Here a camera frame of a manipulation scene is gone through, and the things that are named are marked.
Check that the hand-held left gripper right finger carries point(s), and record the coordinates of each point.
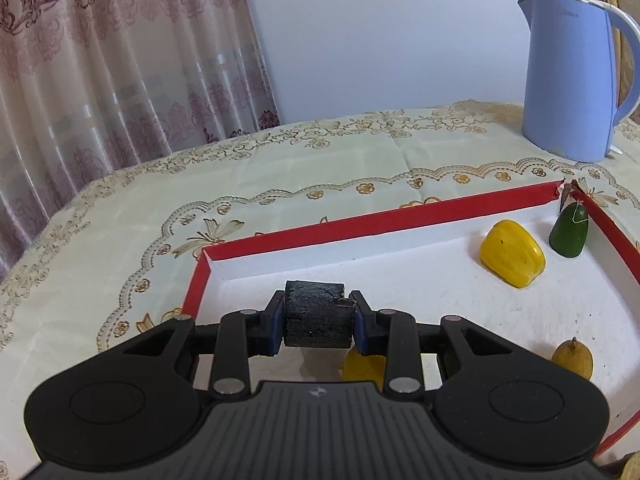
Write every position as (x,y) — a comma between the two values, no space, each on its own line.
(359,320)

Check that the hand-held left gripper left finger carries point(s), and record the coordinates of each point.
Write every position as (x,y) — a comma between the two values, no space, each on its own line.
(276,321)

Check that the dark sugarcane piece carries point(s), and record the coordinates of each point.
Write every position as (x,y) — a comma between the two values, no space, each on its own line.
(315,317)

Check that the yellow bell pepper piece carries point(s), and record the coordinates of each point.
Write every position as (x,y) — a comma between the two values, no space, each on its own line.
(512,254)
(362,369)

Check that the red cardboard box tray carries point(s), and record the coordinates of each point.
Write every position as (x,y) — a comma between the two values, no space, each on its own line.
(425,280)

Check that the brown longan with twig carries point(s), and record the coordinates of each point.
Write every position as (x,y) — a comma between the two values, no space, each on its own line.
(574,359)

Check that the green cucumber piece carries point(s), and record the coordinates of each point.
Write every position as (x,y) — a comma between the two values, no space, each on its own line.
(570,234)

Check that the pink floral curtain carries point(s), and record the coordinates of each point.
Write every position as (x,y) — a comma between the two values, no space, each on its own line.
(100,85)

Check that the blue electric kettle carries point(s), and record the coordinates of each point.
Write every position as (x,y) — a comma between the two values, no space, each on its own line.
(567,75)

